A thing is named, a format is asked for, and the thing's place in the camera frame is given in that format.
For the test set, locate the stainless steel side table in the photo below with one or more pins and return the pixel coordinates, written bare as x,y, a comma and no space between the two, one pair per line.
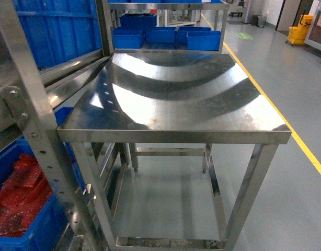
175,104

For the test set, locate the red bubble wrap bags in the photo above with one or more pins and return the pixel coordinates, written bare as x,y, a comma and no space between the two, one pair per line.
22,196

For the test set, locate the blue bin with red bags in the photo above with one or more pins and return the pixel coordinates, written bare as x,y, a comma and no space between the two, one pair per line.
44,232

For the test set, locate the yellow mop bucket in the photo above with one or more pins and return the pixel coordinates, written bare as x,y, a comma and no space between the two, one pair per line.
297,34

